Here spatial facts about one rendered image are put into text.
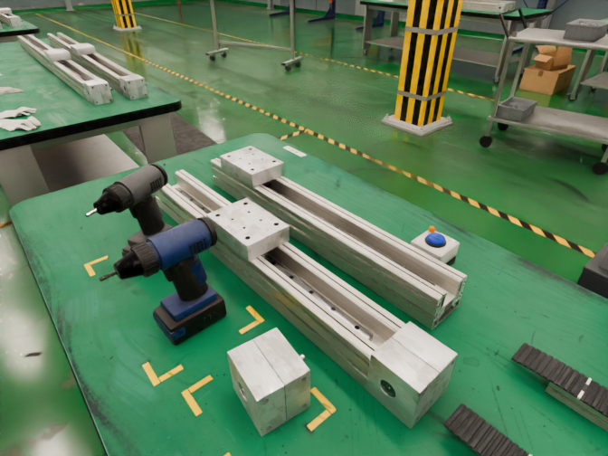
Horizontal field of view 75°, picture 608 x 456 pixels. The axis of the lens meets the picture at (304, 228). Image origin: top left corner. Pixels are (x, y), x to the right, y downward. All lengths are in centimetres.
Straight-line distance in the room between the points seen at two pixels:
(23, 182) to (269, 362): 174
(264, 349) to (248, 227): 30
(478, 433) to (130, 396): 55
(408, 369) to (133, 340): 51
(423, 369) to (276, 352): 22
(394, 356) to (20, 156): 185
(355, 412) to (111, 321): 50
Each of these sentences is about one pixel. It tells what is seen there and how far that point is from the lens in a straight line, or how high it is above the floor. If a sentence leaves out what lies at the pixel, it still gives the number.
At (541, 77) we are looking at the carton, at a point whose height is 17.
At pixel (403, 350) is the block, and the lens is 67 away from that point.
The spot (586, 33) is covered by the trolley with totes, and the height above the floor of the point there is 91.
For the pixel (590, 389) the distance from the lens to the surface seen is 82.
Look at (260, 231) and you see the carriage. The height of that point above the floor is 90.
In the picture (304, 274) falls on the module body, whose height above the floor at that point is 84.
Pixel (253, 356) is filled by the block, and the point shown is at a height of 87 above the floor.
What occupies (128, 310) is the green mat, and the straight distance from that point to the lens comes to 91.
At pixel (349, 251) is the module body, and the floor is 84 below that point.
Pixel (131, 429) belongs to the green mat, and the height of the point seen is 78.
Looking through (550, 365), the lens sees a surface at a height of 81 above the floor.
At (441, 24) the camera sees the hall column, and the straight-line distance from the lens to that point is 382.
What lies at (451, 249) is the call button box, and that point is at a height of 84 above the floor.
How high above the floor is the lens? 138
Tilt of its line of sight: 35 degrees down
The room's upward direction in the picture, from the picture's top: 1 degrees counter-clockwise
